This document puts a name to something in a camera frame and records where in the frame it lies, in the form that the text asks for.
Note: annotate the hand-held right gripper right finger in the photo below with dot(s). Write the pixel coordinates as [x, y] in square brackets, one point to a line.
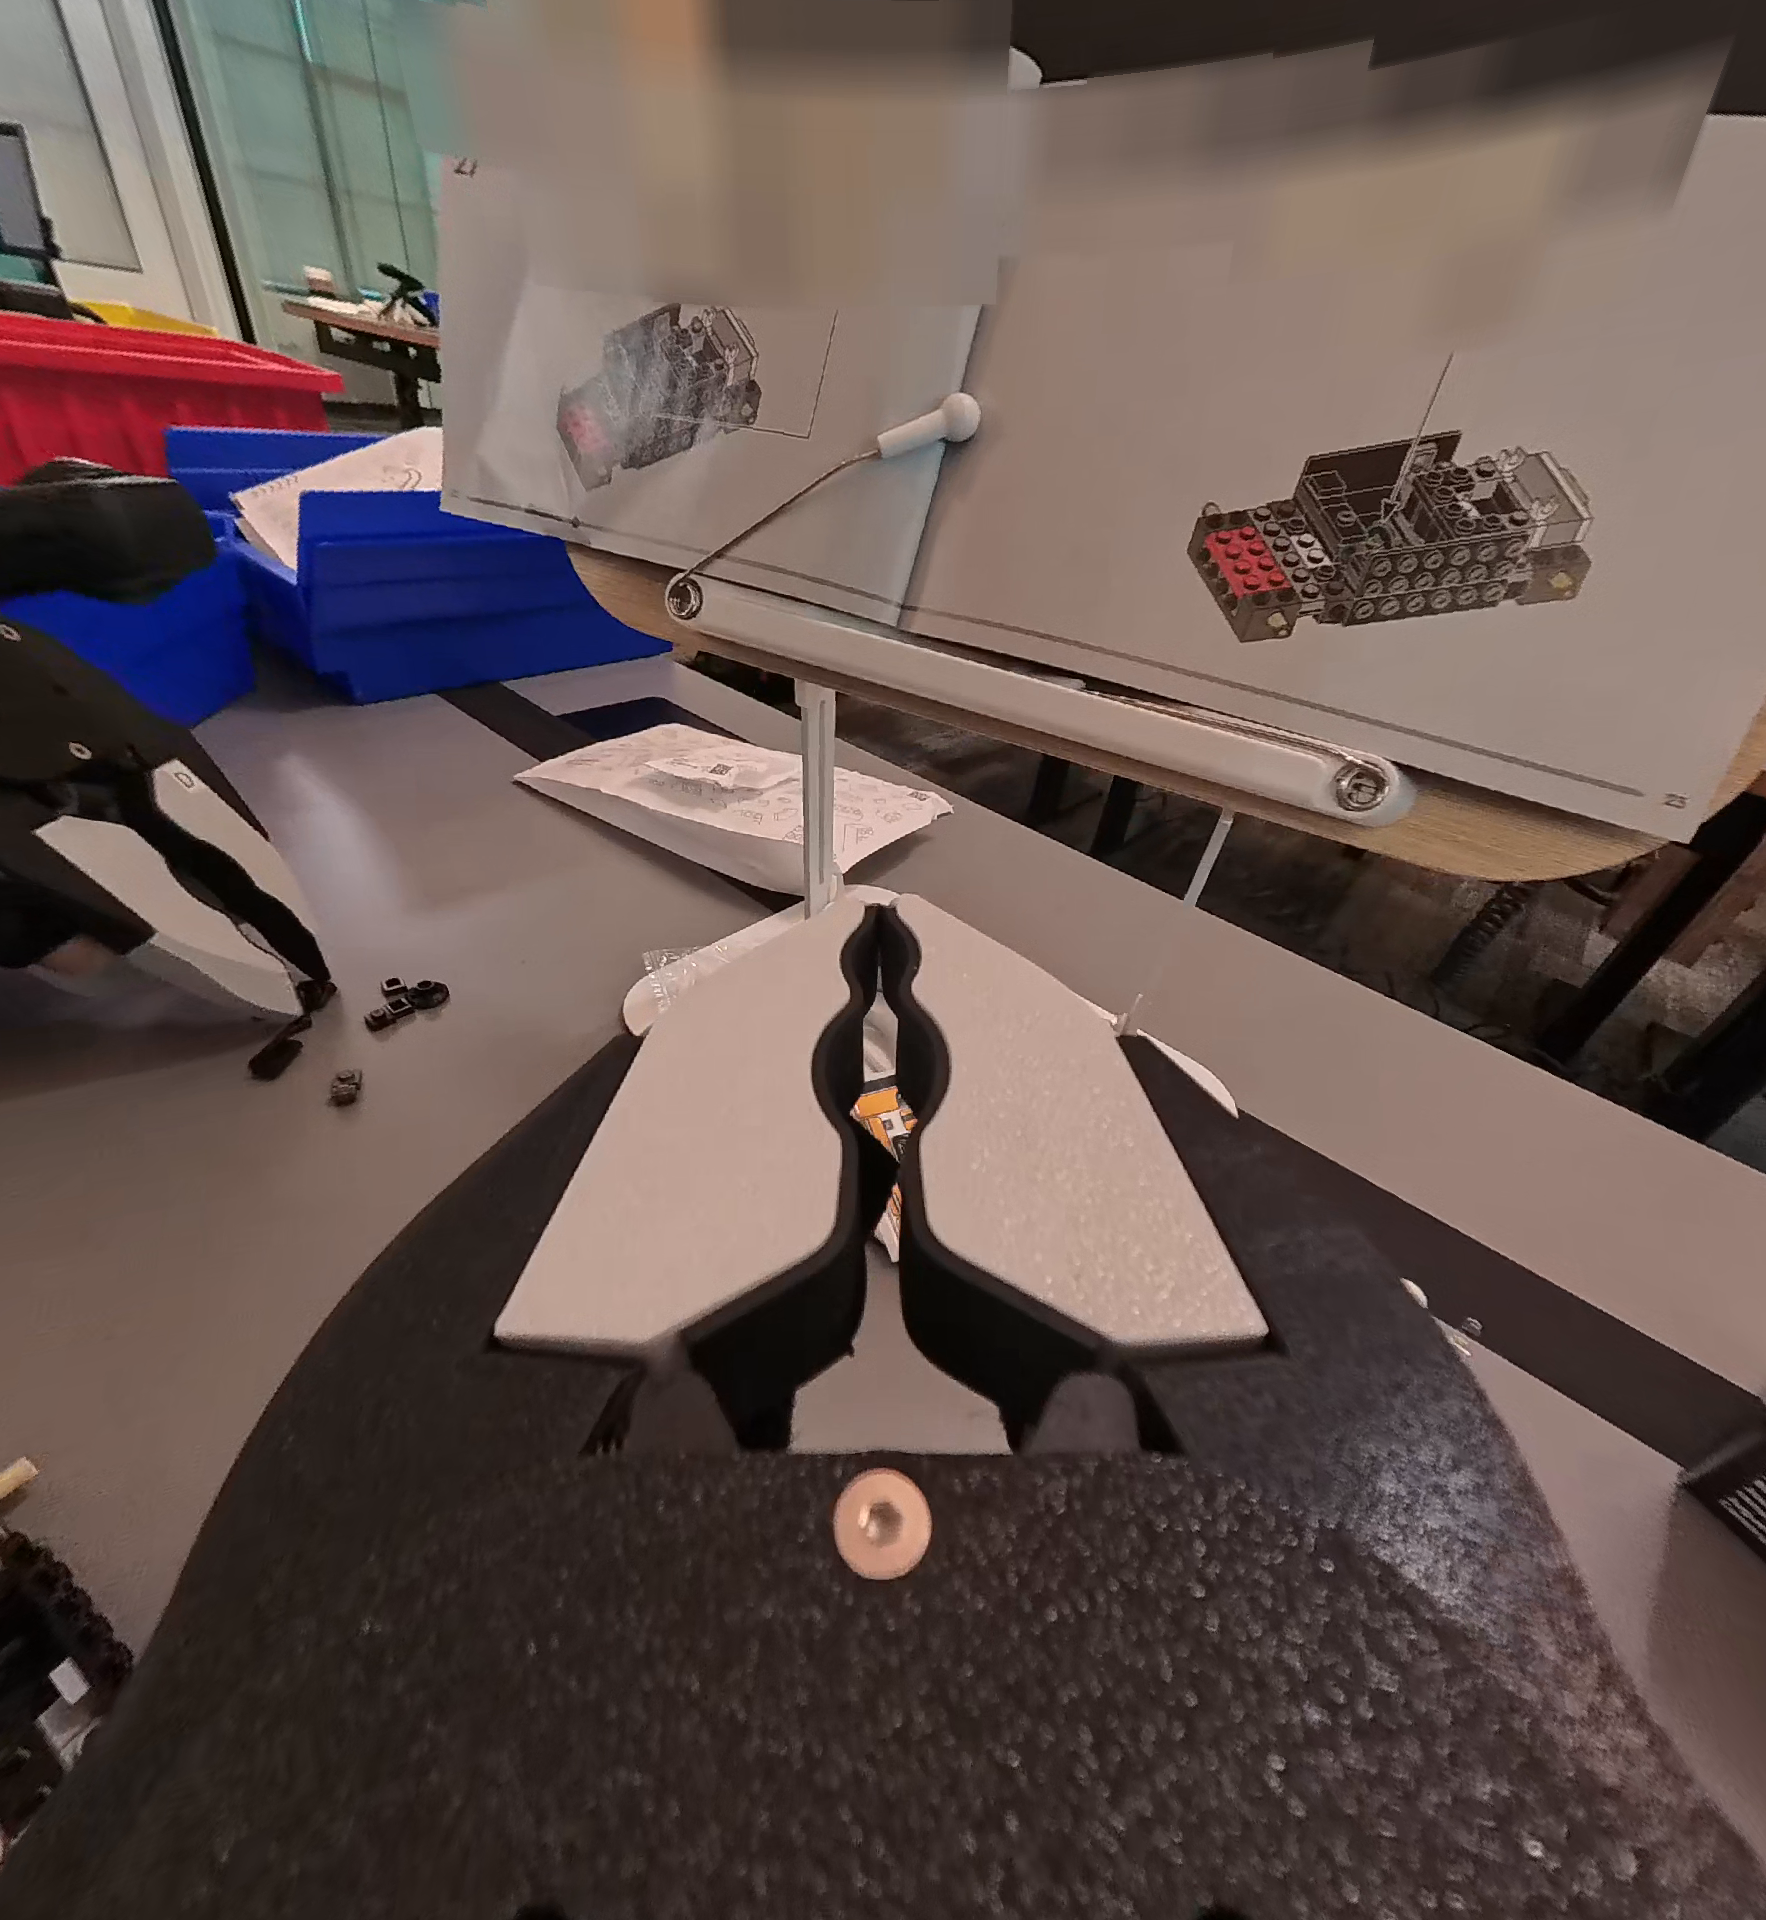
[1063, 1184]

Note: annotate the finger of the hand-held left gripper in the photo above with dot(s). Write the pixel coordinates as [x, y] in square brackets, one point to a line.
[163, 916]
[222, 818]

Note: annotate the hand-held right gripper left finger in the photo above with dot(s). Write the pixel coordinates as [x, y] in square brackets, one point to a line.
[702, 1170]

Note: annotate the long black brick pin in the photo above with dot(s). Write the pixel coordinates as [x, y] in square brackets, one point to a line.
[279, 1050]

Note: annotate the partly built brick car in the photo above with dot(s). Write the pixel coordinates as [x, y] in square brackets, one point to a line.
[14, 1651]

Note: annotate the orange sticker sheet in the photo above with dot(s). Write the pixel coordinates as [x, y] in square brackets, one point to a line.
[884, 1118]

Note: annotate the cluster of black clips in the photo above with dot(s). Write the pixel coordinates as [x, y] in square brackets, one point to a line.
[392, 1015]

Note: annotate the nested blue plastic bins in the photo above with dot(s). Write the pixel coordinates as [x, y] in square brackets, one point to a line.
[449, 631]

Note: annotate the red plastic bin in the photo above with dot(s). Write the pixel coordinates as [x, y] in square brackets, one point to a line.
[74, 392]

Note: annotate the white printed sheet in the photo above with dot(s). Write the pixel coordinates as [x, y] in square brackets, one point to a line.
[343, 488]

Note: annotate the white printed paper bag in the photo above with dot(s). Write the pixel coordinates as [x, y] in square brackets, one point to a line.
[629, 795]

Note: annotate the yellow plastic bin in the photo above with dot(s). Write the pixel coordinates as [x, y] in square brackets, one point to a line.
[150, 317]

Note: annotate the black monitor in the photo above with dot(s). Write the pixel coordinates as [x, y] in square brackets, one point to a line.
[14, 196]

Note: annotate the white wooden book stand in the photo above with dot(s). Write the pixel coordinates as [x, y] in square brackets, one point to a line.
[974, 677]

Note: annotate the wooden side table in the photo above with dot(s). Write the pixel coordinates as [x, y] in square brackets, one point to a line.
[373, 322]

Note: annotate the open instruction booklet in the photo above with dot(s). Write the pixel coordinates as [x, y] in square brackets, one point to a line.
[1123, 600]

